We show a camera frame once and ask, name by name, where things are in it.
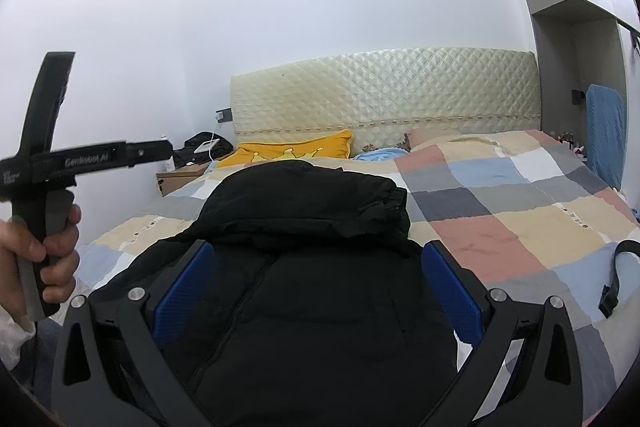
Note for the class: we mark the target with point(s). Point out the checkered bed quilt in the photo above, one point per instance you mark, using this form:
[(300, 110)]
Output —
[(500, 217)]

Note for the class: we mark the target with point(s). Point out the person's left hand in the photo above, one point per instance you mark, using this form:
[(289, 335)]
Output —
[(25, 242)]

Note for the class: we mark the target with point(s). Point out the cream quilted headboard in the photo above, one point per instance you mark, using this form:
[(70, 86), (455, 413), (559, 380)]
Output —
[(385, 102)]

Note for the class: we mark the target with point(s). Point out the light blue cloth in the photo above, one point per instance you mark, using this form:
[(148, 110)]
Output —
[(382, 154)]

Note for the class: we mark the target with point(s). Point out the white tablet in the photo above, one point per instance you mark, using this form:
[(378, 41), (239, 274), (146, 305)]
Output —
[(207, 145)]

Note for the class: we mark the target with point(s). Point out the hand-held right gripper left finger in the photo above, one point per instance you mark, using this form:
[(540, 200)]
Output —
[(182, 292)]

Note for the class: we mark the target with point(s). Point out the grey wall socket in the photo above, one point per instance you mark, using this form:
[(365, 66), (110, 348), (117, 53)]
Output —
[(224, 114)]

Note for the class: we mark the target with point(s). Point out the black bag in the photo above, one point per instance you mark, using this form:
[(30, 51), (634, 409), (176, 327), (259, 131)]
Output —
[(197, 142)]

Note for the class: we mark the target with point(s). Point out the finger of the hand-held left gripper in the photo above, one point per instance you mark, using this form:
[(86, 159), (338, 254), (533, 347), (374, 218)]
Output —
[(150, 152)]

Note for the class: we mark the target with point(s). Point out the black puffer jacket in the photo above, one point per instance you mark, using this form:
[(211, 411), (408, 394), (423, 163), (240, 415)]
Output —
[(300, 282)]

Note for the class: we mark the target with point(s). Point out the group of small bottles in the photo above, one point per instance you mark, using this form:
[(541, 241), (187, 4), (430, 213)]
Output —
[(570, 144)]

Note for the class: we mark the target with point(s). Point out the black belt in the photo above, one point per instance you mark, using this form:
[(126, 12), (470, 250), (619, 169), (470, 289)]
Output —
[(611, 292)]

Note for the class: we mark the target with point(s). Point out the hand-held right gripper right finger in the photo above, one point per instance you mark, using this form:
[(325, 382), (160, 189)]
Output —
[(452, 292)]

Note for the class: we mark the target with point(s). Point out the black clothes hanger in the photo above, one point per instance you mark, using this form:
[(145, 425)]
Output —
[(634, 38)]

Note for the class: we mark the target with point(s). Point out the yellow crown pillow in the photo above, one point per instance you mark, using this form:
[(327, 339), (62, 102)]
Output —
[(295, 149)]

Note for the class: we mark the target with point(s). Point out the dark wall switch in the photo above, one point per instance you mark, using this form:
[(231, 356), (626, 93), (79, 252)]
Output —
[(578, 96)]

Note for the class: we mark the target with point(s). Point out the pink pillow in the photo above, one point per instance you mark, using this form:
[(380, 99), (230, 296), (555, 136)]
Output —
[(430, 137)]

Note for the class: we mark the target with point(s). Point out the wooden nightstand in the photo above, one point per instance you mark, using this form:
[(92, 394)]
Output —
[(182, 179)]

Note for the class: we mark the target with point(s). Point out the blue towel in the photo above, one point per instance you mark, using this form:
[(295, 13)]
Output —
[(607, 137)]

